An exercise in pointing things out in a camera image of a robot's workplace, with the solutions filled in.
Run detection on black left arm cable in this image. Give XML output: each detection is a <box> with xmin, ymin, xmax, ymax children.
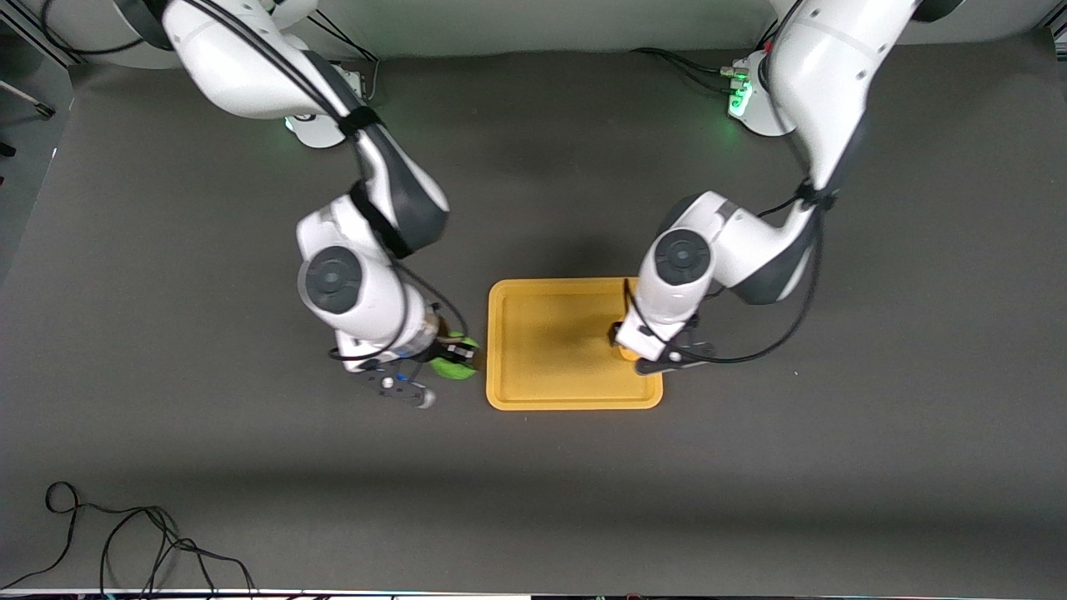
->
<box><xmin>621</xmin><ymin>50</ymin><xmax>839</xmax><ymax>368</ymax></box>

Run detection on black base cable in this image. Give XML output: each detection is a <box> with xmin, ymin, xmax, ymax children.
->
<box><xmin>629</xmin><ymin>17</ymin><xmax>780</xmax><ymax>94</ymax></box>
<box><xmin>308</xmin><ymin>12</ymin><xmax>381</xmax><ymax>101</ymax></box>

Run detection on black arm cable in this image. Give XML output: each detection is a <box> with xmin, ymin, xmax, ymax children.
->
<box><xmin>179</xmin><ymin>0</ymin><xmax>473</xmax><ymax>368</ymax></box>
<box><xmin>621</xmin><ymin>50</ymin><xmax>839</xmax><ymax>368</ymax></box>

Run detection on thin black loose cable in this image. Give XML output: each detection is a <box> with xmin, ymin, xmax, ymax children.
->
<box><xmin>0</xmin><ymin>481</ymin><xmax>256</xmax><ymax>598</ymax></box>

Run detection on yellow plastic tray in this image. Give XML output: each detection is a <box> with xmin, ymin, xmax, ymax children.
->
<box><xmin>486</xmin><ymin>277</ymin><xmax>664</xmax><ymax>412</ymax></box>

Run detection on green apple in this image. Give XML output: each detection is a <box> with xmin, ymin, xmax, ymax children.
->
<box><xmin>429</xmin><ymin>333</ymin><xmax>481</xmax><ymax>383</ymax></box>

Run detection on black left base cable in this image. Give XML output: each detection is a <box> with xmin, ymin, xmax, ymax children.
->
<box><xmin>629</xmin><ymin>17</ymin><xmax>780</xmax><ymax>94</ymax></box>

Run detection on thin metal rod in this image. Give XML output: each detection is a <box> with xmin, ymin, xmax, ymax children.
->
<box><xmin>0</xmin><ymin>79</ymin><xmax>57</xmax><ymax>118</ymax></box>

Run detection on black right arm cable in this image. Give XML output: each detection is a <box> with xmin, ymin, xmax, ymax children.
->
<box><xmin>179</xmin><ymin>0</ymin><xmax>473</xmax><ymax>368</ymax></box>

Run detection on black right base cable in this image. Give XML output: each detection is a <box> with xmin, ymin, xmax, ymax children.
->
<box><xmin>308</xmin><ymin>12</ymin><xmax>381</xmax><ymax>101</ymax></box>

